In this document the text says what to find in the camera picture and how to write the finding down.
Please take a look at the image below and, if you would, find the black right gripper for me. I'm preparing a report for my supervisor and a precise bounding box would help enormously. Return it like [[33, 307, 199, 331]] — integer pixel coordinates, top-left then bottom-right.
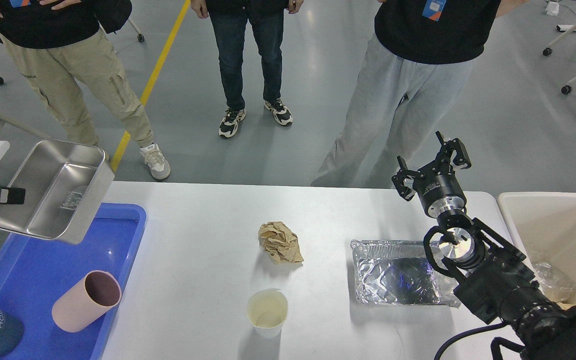
[[391, 131, 472, 218]]

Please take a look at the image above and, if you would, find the stainless steel rectangular container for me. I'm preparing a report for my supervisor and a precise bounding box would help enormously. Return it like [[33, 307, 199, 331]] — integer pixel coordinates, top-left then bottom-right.
[[0, 139, 115, 245]]

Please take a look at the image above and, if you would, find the pink plastic mug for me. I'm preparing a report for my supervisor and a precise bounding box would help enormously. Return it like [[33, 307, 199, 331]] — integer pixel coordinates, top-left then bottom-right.
[[51, 269, 122, 333]]

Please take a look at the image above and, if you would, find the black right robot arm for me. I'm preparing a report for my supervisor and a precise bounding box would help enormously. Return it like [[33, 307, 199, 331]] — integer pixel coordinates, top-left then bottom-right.
[[391, 131, 576, 360]]

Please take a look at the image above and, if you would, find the blue plastic tray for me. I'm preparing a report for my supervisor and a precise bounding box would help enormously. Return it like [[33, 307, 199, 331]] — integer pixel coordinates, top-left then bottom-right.
[[0, 203, 147, 360]]

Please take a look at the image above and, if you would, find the person in grey trousers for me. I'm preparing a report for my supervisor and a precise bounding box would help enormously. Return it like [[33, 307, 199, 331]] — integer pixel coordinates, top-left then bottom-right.
[[311, 0, 523, 189]]

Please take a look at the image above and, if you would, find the aluminium foil tray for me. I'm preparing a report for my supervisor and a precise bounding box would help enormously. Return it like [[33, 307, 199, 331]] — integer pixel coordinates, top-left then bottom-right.
[[349, 239, 462, 308]]

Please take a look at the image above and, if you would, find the white plastic bin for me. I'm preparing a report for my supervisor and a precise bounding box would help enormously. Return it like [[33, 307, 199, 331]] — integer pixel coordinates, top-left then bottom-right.
[[497, 192, 576, 305]]

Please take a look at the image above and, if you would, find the crumpled clear plastic in bin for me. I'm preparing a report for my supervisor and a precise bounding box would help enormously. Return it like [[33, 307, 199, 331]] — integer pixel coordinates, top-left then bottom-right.
[[533, 262, 576, 303]]

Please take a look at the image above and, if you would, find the crumpled brown paper ball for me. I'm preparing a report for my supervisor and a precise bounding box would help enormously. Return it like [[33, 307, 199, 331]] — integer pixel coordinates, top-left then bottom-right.
[[258, 221, 304, 264]]

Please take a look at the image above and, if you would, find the person in khaki trousers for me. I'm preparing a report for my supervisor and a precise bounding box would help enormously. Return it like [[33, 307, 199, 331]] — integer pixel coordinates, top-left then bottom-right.
[[0, 0, 170, 181]]

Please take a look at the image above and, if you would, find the white paper cup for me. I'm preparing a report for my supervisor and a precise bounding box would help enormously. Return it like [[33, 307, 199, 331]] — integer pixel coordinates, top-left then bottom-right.
[[246, 288, 288, 339]]

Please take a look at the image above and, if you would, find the person in blue jeans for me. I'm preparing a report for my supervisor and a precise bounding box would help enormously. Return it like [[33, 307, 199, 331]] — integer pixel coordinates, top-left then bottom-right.
[[190, 0, 305, 139]]

